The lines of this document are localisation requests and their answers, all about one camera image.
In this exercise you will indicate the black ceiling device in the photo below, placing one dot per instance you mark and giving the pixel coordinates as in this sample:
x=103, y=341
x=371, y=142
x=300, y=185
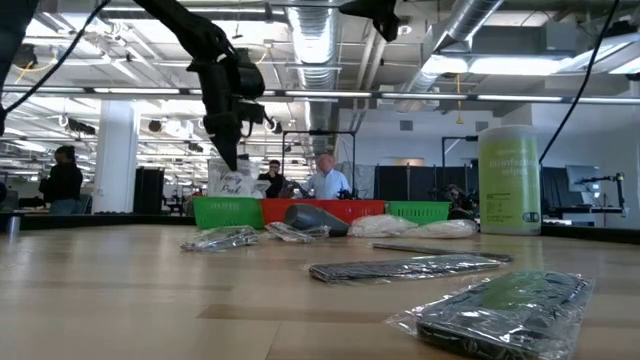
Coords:
x=25, y=56

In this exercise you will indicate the black cabinet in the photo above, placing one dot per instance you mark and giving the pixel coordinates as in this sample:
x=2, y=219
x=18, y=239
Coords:
x=148, y=190

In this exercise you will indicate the black partition panels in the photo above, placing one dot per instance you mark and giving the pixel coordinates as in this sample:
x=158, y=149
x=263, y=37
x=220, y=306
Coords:
x=420, y=182

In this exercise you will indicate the dark grey travel bottle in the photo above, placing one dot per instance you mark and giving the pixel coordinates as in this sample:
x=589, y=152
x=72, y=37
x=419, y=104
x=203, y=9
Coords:
x=312, y=219

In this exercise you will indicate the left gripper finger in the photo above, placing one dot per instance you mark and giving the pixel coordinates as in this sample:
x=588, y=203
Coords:
x=237, y=127
x=220, y=137

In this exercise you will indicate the silver plastic-wrapped packet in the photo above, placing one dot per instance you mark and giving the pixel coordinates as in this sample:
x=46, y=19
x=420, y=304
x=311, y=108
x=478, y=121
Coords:
x=292, y=232
x=220, y=239

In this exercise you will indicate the white building column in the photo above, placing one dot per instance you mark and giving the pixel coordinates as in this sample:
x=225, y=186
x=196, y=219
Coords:
x=115, y=160

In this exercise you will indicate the black stand frame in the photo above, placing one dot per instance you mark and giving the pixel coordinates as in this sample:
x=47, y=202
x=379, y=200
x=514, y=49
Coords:
x=320, y=132
x=457, y=138

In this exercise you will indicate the person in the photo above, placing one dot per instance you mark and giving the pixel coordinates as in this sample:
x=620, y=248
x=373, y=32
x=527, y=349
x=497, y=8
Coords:
x=272, y=182
x=460, y=200
x=327, y=182
x=62, y=182

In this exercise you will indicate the white vanity pack bag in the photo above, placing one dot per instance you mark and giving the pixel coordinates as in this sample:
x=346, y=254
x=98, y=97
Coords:
x=450, y=229
x=235, y=185
x=375, y=226

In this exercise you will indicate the green plastic basket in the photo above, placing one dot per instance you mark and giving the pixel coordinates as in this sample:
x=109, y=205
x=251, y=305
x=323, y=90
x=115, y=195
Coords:
x=227, y=212
x=420, y=211

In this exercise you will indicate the red plastic basket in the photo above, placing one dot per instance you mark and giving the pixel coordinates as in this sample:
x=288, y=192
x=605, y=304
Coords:
x=272, y=210
x=362, y=210

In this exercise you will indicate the overhead light bar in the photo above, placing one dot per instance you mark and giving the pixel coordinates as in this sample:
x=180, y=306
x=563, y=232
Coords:
x=350, y=93

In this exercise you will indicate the monitor on black arm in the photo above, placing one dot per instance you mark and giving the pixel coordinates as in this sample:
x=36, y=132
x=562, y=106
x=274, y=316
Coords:
x=582, y=177

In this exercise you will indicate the silver metal post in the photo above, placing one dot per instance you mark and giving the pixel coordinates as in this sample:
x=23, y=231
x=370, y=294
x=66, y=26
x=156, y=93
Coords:
x=13, y=224

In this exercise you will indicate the disinfecting wipes canister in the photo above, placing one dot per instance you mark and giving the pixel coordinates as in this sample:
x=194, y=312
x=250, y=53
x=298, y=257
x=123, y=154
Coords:
x=509, y=185

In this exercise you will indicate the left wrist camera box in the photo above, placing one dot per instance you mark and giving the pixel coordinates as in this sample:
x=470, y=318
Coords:
x=252, y=112

